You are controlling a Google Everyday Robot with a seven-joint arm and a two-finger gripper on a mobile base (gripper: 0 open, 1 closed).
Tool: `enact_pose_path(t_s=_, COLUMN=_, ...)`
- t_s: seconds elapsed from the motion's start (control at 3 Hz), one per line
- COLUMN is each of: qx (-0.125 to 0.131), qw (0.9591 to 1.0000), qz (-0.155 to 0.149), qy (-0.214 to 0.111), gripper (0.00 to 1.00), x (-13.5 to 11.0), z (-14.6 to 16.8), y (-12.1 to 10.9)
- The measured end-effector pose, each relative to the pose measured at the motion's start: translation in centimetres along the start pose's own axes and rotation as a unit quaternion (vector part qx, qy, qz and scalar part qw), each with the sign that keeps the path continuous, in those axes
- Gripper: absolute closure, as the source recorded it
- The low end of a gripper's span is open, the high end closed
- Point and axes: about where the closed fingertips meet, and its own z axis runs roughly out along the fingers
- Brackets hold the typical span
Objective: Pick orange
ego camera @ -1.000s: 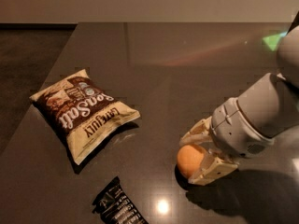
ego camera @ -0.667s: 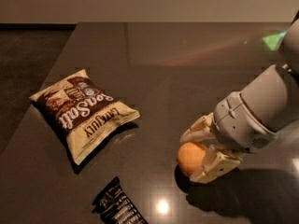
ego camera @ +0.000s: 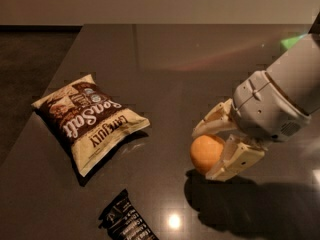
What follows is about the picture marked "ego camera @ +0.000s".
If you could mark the brown and cream chip bag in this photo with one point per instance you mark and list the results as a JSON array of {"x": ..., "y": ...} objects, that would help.
[{"x": 88, "y": 121}]

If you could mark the black snack wrapper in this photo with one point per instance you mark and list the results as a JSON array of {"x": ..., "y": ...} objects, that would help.
[{"x": 123, "y": 222}]

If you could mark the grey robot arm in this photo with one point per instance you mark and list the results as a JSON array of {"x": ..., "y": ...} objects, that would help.
[{"x": 297, "y": 74}]

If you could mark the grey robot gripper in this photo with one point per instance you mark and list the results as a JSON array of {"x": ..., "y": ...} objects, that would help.
[{"x": 266, "y": 109}]

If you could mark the orange fruit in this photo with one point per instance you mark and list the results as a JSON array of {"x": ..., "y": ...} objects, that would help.
[{"x": 205, "y": 151}]

